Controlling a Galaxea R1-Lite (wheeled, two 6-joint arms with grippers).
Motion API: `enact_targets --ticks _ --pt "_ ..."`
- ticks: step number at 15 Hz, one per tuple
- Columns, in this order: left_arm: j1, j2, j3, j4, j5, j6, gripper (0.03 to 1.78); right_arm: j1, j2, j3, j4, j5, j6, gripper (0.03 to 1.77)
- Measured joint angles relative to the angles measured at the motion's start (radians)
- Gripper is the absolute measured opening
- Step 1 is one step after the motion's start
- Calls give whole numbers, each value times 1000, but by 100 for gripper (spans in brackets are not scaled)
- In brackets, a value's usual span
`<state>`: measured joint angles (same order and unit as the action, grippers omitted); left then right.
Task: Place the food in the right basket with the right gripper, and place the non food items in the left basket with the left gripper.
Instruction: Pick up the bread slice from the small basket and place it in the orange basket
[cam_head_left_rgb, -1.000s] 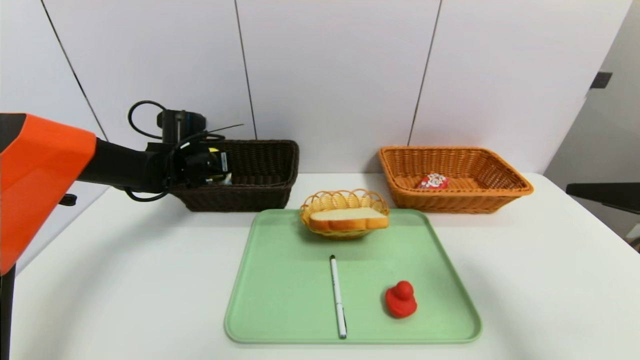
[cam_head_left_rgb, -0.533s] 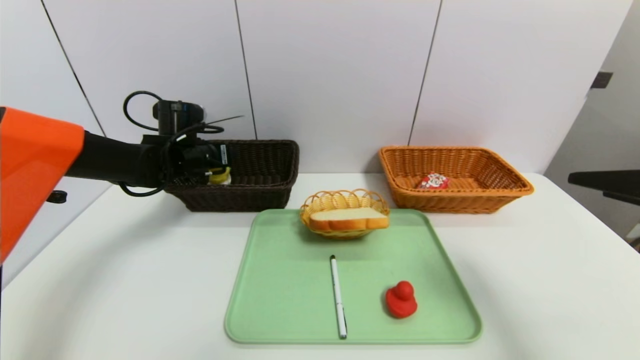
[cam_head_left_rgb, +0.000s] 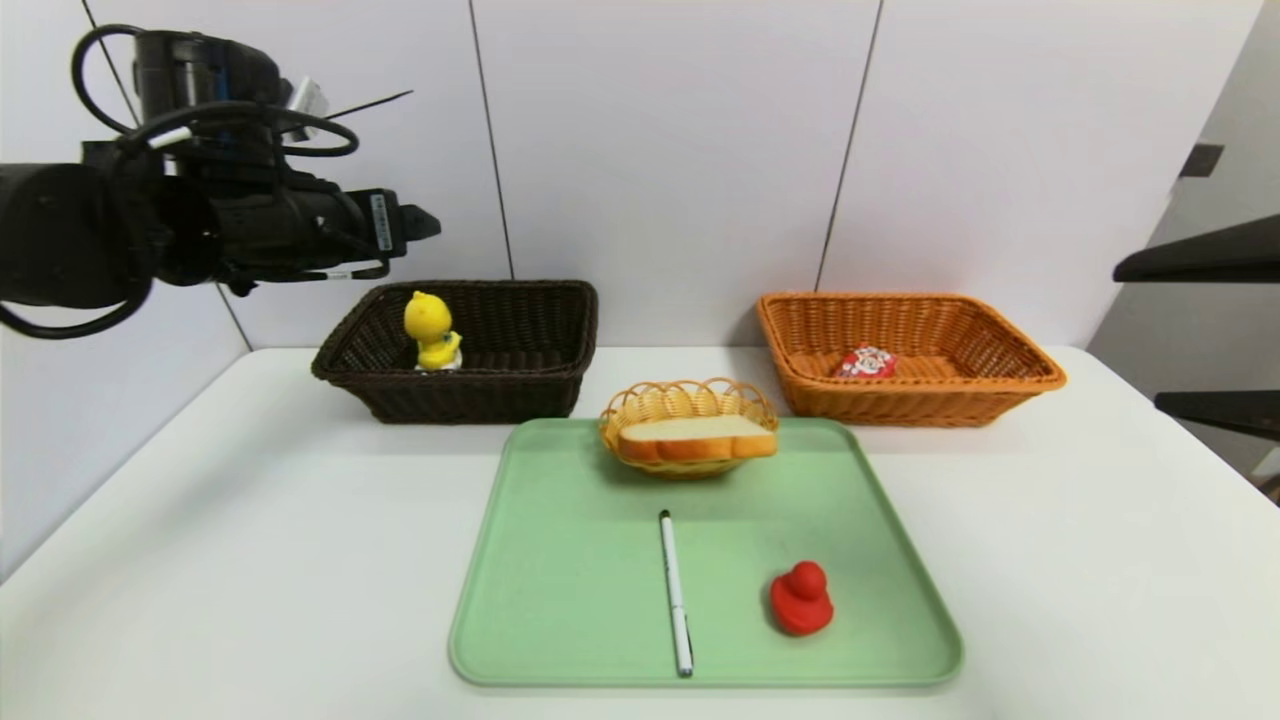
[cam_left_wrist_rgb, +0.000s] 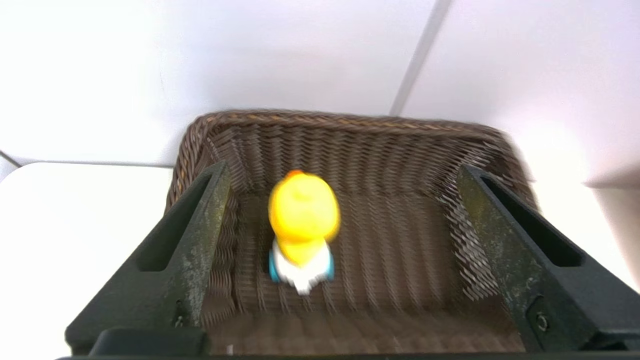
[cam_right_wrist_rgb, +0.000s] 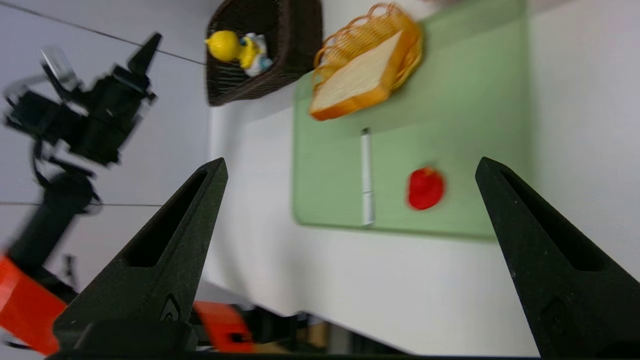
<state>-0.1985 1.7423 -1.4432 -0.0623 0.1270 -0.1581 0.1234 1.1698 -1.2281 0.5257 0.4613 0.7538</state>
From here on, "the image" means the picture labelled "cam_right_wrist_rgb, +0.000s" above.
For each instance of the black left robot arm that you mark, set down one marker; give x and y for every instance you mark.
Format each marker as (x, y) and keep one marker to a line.
(55, 215)

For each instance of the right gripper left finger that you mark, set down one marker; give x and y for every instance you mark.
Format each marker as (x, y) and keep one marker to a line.
(160, 260)

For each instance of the white pen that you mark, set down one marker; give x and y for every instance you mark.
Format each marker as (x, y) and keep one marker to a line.
(367, 175)

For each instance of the toast bread slice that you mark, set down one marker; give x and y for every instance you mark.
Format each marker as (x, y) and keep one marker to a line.
(357, 82)

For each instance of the yellow chick toy car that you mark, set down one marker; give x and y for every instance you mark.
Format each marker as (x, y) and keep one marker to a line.
(225, 46)

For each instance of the small yellow wicker basket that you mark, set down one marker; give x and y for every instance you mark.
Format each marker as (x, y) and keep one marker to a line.
(360, 35)

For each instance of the light green plastic tray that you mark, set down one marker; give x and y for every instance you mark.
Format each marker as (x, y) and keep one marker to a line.
(475, 125)

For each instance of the red rubber duck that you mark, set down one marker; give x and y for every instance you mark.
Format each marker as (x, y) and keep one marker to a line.
(425, 189)

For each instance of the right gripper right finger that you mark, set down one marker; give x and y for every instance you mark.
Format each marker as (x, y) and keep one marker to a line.
(550, 280)

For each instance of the dark brown wicker basket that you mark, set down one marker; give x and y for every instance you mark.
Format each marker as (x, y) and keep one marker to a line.
(295, 45)

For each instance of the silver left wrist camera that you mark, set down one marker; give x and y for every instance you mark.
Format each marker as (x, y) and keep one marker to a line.
(59, 67)

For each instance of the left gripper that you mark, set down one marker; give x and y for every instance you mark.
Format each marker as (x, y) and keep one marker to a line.
(112, 115)

